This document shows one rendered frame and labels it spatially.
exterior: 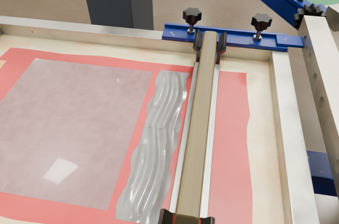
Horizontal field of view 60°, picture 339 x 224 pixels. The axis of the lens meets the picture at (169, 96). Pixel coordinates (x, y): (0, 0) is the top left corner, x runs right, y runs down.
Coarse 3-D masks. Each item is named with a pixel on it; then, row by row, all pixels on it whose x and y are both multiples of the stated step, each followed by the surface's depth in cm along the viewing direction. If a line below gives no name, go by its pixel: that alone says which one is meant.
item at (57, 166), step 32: (0, 128) 57; (32, 128) 57; (64, 128) 57; (96, 128) 57; (128, 128) 57; (0, 160) 52; (32, 160) 52; (64, 160) 52; (96, 160) 52; (128, 160) 52; (224, 160) 52; (0, 192) 48; (32, 192) 48; (64, 192) 48; (96, 192) 48; (224, 192) 48
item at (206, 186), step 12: (216, 72) 63; (192, 84) 60; (216, 84) 60; (192, 96) 58; (216, 96) 58; (180, 144) 50; (180, 156) 48; (180, 168) 47; (204, 180) 45; (204, 192) 44; (204, 204) 42; (204, 216) 41
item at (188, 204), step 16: (208, 32) 62; (208, 48) 58; (208, 64) 55; (208, 80) 52; (208, 96) 49; (192, 112) 47; (208, 112) 47; (192, 128) 44; (192, 144) 42; (192, 160) 40; (192, 176) 38; (192, 192) 37; (176, 208) 36; (192, 208) 35
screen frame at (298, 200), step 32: (0, 32) 80; (32, 32) 78; (64, 32) 76; (96, 32) 75; (128, 32) 75; (160, 32) 75; (288, 64) 66; (288, 96) 59; (288, 128) 53; (288, 160) 48; (288, 192) 45
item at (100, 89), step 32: (32, 64) 71; (64, 64) 71; (96, 64) 71; (128, 64) 71; (160, 64) 71; (0, 96) 64; (32, 96) 64; (64, 96) 64; (96, 96) 64; (128, 96) 64; (224, 96) 64; (224, 128) 57
